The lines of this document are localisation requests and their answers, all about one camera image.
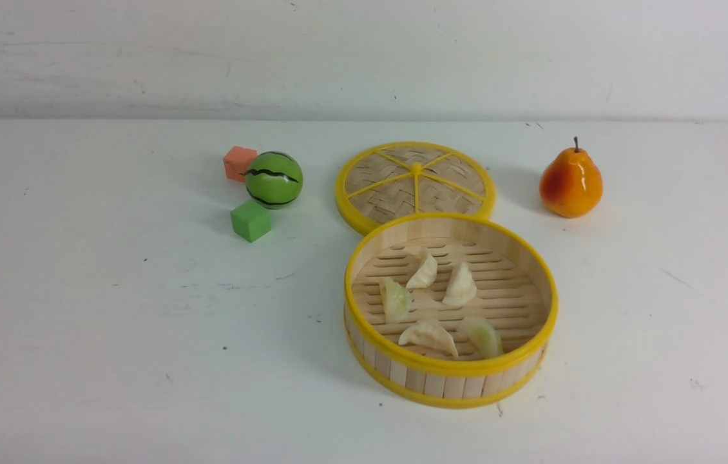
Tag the white dumpling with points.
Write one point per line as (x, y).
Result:
(426, 272)
(461, 287)

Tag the pale green dumpling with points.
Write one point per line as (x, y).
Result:
(396, 300)
(482, 335)

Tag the tan dumpling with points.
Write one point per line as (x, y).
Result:
(431, 335)

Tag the woven bamboo steamer lid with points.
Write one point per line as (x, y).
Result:
(389, 181)

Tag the bamboo steamer tray yellow rim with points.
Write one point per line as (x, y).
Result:
(516, 294)

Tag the green striped watermelon ball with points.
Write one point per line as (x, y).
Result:
(274, 179)

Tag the green foam cube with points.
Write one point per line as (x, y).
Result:
(251, 221)

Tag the orange foam cube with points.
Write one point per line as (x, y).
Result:
(236, 162)

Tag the orange yellow toy pear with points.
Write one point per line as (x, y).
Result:
(572, 185)

